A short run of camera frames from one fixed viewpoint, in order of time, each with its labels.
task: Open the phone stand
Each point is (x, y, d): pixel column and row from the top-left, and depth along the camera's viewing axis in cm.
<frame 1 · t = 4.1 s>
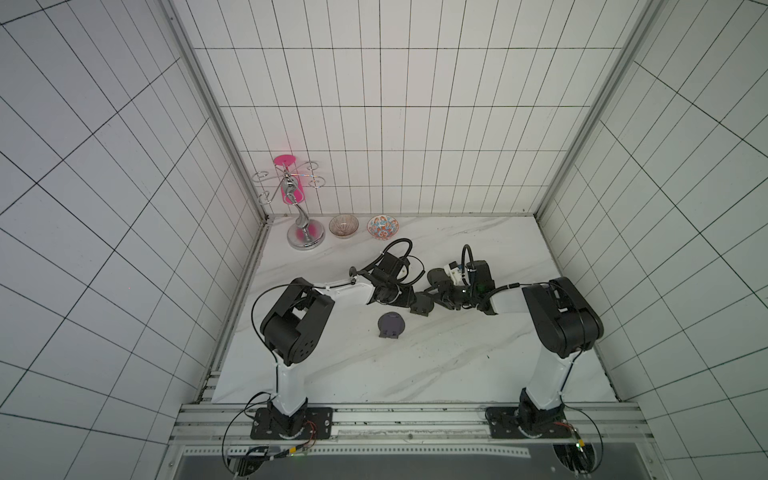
left hand: (408, 303, 92), fingers open
right hand: (429, 288, 95), fingers open
pink cup: (291, 185, 94), point 28 cm above the table
colourful patterned bowl: (383, 227, 116), point 2 cm above the table
black phone stand centre: (422, 305, 94), point 2 cm above the table

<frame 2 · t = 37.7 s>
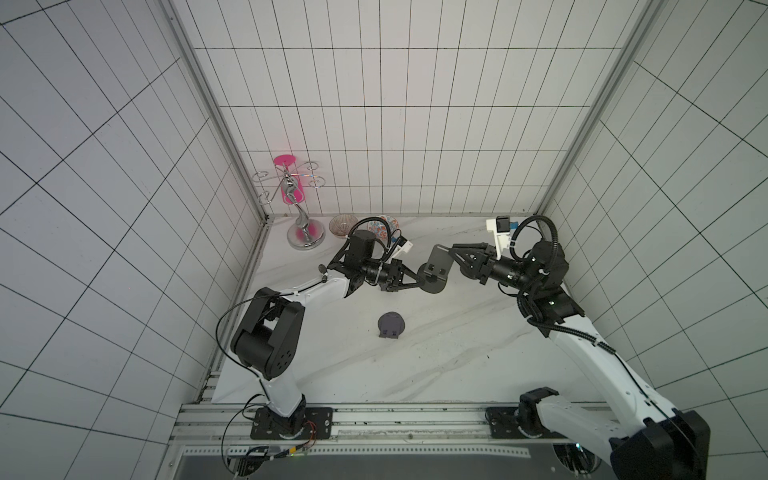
left hand: (417, 286, 76), fingers closed
right hand: (453, 246, 68), fingers open
black phone stand rear right: (433, 275, 72), point 27 cm above the table
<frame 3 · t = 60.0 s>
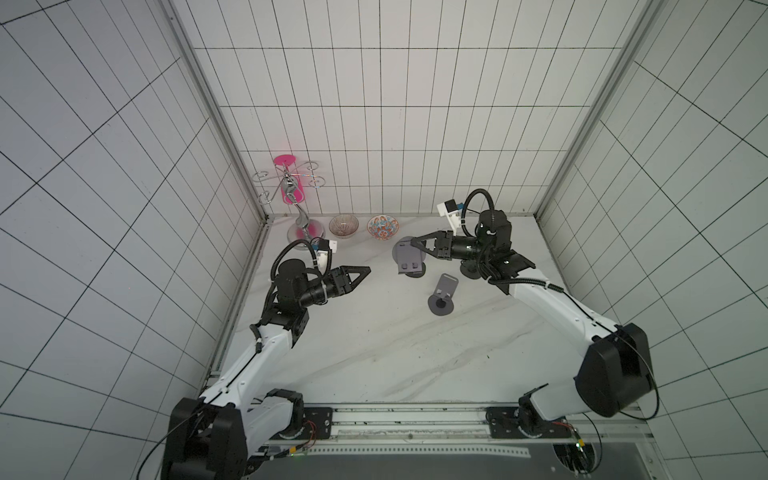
left hand: (365, 276, 74), fingers open
right hand: (415, 238, 72), fingers closed
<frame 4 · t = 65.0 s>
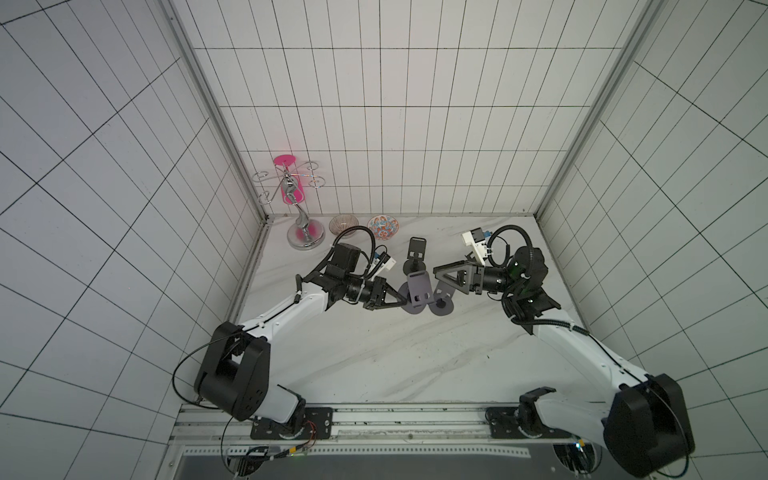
left hand: (399, 307, 73), fingers closed
right hand: (437, 272, 68), fingers open
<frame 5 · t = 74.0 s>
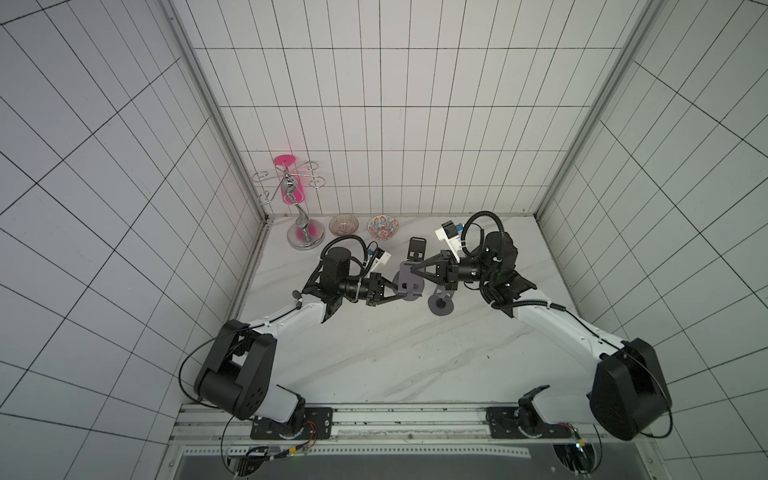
left hand: (399, 298, 74), fingers closed
right hand: (417, 263, 69), fingers closed
